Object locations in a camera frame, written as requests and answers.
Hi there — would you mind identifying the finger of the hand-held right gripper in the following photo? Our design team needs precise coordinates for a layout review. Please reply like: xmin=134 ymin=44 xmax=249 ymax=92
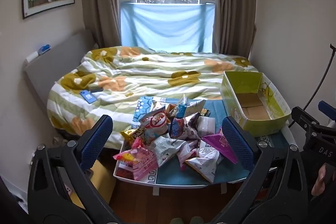
xmin=318 ymin=101 xmax=336 ymax=121
xmin=291 ymin=106 xmax=322 ymax=136

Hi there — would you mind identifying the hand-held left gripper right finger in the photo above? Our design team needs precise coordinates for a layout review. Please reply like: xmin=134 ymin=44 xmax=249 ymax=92
xmin=219 ymin=116 xmax=309 ymax=218

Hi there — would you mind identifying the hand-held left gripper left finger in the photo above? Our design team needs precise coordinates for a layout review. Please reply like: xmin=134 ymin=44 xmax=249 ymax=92
xmin=28 ymin=114 xmax=117 ymax=217

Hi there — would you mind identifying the magenta snack packet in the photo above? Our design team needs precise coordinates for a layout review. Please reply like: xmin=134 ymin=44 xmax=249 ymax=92
xmin=202 ymin=131 xmax=239 ymax=165

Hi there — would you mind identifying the silver snack packet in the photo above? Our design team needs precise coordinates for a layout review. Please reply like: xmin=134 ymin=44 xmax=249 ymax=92
xmin=184 ymin=145 xmax=224 ymax=184

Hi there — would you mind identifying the white translucent packet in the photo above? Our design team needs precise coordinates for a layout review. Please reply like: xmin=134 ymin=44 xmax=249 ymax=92
xmin=197 ymin=116 xmax=216 ymax=138

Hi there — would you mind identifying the gold snack packet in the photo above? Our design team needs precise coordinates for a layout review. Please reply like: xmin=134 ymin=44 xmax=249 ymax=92
xmin=120 ymin=126 xmax=147 ymax=146

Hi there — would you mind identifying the green yellow cardboard box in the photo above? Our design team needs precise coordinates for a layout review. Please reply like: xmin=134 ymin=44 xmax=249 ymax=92
xmin=220 ymin=70 xmax=292 ymax=136

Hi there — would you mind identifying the pale pink snack packet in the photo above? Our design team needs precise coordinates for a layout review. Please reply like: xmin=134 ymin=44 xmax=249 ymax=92
xmin=176 ymin=139 xmax=200 ymax=170

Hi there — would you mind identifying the cream snack packet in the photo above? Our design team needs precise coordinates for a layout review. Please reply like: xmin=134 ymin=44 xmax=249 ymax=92
xmin=185 ymin=99 xmax=207 ymax=118

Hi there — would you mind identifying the monkey print snack packet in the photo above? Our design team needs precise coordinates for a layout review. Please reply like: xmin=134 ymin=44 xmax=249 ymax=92
xmin=169 ymin=113 xmax=201 ymax=141

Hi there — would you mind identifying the white and light blue snack packet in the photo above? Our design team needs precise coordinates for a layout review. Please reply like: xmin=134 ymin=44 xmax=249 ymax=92
xmin=139 ymin=108 xmax=171 ymax=144

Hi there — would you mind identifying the grey snack packet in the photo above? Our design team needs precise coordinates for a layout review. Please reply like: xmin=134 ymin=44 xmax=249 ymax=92
xmin=150 ymin=135 xmax=185 ymax=168

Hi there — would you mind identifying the orange snack packet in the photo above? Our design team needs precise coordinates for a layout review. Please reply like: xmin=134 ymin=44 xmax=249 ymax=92
xmin=150 ymin=96 xmax=177 ymax=117

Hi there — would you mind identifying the person's right hand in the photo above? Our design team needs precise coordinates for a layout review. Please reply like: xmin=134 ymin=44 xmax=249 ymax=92
xmin=311 ymin=162 xmax=328 ymax=197

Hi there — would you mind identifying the yellow box on floor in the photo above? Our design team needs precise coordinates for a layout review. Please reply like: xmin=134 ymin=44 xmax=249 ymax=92
xmin=70 ymin=160 xmax=116 ymax=205

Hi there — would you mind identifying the blue card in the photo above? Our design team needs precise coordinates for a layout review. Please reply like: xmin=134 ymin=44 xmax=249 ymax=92
xmin=80 ymin=90 xmax=97 ymax=104

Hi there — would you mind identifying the blue patterned tray table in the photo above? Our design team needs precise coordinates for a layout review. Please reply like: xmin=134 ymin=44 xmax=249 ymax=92
xmin=113 ymin=119 xmax=298 ymax=195

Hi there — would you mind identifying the grey headboard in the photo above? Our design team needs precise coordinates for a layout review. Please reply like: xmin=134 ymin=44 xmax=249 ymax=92
xmin=24 ymin=28 xmax=99 ymax=119

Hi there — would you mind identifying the floral striped blanket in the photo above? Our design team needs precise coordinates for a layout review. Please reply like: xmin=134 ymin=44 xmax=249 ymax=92
xmin=47 ymin=46 xmax=259 ymax=148

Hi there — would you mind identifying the beige curtain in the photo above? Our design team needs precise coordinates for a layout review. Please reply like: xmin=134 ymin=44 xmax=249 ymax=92
xmin=80 ymin=0 xmax=137 ymax=50
xmin=214 ymin=0 xmax=256 ymax=63

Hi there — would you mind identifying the light blue cloth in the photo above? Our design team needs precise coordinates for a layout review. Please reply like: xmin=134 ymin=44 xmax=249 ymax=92
xmin=120 ymin=2 xmax=215 ymax=52

